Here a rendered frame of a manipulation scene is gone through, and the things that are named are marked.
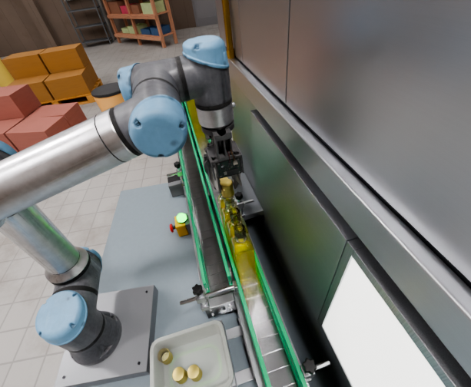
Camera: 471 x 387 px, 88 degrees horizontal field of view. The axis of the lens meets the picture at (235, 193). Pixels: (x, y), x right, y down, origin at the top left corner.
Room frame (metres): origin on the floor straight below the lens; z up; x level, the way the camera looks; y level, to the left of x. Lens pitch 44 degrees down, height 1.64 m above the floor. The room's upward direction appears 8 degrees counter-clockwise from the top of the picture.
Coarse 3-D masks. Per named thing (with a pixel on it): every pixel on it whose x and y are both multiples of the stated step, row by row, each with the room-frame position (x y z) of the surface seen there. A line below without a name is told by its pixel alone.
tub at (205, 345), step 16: (176, 336) 0.25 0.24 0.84; (192, 336) 0.26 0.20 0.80; (208, 336) 0.26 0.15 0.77; (224, 336) 0.23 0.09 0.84; (176, 352) 0.23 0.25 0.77; (192, 352) 0.22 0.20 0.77; (208, 352) 0.21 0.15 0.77; (224, 352) 0.20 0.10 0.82; (160, 368) 0.19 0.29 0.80; (208, 368) 0.17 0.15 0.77; (224, 368) 0.17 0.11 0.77; (160, 384) 0.15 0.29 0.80; (176, 384) 0.15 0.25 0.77; (192, 384) 0.14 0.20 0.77; (208, 384) 0.14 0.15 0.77; (224, 384) 0.12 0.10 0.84
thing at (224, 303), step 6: (228, 294) 0.34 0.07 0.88; (210, 300) 0.32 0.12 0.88; (216, 300) 0.32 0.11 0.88; (222, 300) 0.32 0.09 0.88; (228, 300) 0.32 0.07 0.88; (210, 306) 0.31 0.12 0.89; (216, 306) 0.30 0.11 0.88; (222, 306) 0.31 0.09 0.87; (228, 306) 0.31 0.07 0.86; (234, 306) 0.31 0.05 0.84; (210, 312) 0.30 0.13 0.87; (216, 312) 0.30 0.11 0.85; (222, 312) 0.30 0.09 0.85
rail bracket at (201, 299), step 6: (234, 282) 0.33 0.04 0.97; (192, 288) 0.31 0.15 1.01; (198, 288) 0.31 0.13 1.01; (222, 288) 0.32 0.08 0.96; (228, 288) 0.32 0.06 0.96; (234, 288) 0.31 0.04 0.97; (198, 294) 0.29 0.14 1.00; (204, 294) 0.31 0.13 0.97; (210, 294) 0.31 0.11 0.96; (216, 294) 0.31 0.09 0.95; (186, 300) 0.30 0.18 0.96; (192, 300) 0.30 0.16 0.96; (198, 300) 0.30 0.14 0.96; (204, 300) 0.30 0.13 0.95; (204, 306) 0.30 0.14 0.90
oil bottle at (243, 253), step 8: (232, 240) 0.39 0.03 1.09; (248, 240) 0.38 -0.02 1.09; (232, 248) 0.38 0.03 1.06; (240, 248) 0.36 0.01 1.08; (248, 248) 0.36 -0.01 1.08; (240, 256) 0.36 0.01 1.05; (248, 256) 0.36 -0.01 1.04; (240, 264) 0.36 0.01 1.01; (248, 264) 0.36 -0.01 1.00; (240, 272) 0.36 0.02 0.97; (248, 272) 0.36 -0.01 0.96; (240, 280) 0.36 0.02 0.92; (248, 280) 0.36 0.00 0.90; (256, 280) 0.37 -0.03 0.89
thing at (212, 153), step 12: (204, 132) 0.46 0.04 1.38; (216, 132) 0.45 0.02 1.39; (228, 132) 0.44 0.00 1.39; (216, 144) 0.43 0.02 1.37; (228, 144) 0.46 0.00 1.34; (216, 156) 0.45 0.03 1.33; (228, 156) 0.44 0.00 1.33; (240, 156) 0.44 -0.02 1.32; (216, 168) 0.44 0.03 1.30; (228, 168) 0.44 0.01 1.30; (240, 168) 0.44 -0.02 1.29
